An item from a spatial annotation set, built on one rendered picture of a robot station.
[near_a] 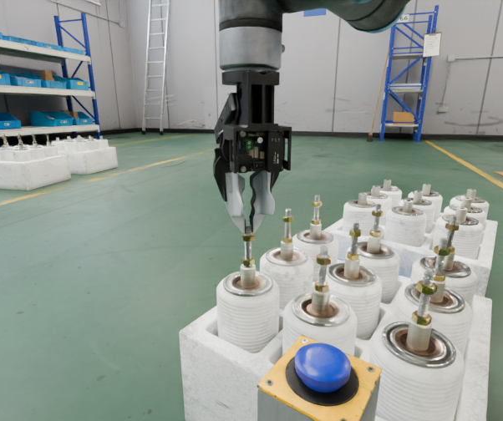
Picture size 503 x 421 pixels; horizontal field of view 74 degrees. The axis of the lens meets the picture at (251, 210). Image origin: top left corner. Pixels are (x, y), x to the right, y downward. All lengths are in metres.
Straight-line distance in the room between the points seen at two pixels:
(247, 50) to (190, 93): 7.30
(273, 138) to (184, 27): 7.52
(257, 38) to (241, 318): 0.36
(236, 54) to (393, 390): 0.40
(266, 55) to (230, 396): 0.45
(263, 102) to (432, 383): 0.34
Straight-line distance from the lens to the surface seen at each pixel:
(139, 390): 0.74
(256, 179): 0.47
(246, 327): 0.50
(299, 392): 0.27
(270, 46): 0.42
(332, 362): 0.27
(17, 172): 2.64
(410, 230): 0.92
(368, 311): 0.55
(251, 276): 0.51
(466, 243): 0.91
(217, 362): 0.52
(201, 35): 7.68
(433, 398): 0.43
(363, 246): 0.68
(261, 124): 0.39
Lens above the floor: 0.50
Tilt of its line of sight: 17 degrees down
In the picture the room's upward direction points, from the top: straight up
